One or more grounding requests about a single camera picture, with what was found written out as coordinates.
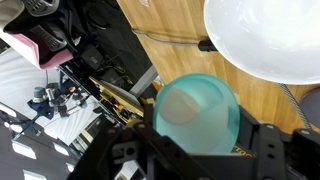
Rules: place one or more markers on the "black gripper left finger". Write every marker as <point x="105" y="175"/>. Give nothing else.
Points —
<point x="160" y="157"/>

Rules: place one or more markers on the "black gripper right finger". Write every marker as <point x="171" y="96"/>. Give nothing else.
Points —
<point x="263" y="140"/>

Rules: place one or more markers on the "white bowl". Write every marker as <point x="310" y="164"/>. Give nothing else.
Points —
<point x="274" y="40"/>

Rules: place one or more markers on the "translucent teal plastic cup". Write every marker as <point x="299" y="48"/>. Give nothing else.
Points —
<point x="200" y="113"/>

